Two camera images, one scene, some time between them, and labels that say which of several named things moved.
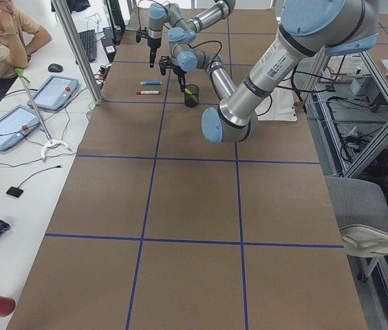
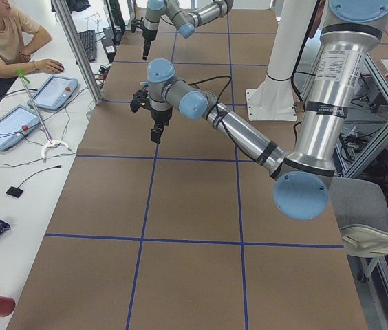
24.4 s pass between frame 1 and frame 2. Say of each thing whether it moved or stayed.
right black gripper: moved
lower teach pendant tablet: stayed
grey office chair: stayed
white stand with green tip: stayed
